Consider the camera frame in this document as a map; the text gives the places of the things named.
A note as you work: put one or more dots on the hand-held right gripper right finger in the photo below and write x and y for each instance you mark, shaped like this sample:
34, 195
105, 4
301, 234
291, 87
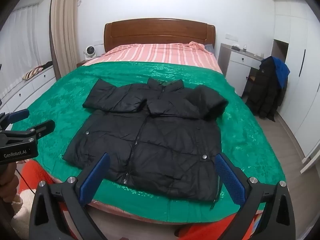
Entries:
231, 177

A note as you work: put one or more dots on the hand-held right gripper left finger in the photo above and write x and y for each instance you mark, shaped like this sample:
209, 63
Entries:
93, 177

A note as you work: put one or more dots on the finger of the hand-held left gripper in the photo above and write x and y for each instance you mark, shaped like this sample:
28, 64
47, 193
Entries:
17, 115
43, 126

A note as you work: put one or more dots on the black puffer jacket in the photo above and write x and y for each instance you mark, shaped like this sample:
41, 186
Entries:
162, 142

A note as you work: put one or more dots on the person's left forearm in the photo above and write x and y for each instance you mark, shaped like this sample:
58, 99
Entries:
8, 177

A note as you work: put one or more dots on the white window cabinet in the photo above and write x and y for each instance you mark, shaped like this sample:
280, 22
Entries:
37, 85

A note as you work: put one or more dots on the green satin bedspread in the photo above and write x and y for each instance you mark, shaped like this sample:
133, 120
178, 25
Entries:
62, 90

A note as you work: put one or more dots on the striped cushion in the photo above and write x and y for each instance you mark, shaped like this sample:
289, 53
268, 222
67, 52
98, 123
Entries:
33, 73

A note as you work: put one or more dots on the dark cloth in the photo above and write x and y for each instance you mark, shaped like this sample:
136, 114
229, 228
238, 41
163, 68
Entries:
47, 65

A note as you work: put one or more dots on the wooden nightstand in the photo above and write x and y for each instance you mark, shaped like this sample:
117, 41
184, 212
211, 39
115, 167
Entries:
81, 63

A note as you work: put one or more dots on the white sheer curtain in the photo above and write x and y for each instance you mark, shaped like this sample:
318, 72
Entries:
25, 37

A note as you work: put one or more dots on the small white fan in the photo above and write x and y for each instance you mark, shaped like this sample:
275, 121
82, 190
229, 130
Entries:
89, 51

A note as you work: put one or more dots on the black hanging coat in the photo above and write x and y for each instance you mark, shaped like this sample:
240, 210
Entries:
265, 90

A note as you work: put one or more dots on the beige curtain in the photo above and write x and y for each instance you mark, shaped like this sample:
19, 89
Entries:
63, 30

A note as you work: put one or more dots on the wooden chair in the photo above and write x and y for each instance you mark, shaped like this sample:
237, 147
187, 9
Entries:
251, 78

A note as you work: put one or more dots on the white desk with drawer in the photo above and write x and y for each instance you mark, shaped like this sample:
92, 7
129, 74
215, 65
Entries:
235, 70

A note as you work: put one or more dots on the white wardrobe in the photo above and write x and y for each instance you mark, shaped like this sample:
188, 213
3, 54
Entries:
307, 92

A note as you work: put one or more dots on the blue garment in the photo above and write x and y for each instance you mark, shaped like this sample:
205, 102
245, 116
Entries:
281, 71

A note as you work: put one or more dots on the grey pillow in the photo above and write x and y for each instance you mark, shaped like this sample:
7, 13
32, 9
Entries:
209, 48

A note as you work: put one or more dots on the pink striped bed sheet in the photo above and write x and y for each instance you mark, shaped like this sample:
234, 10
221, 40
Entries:
155, 52

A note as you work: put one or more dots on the wooden bed headboard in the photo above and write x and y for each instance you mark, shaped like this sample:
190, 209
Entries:
160, 30

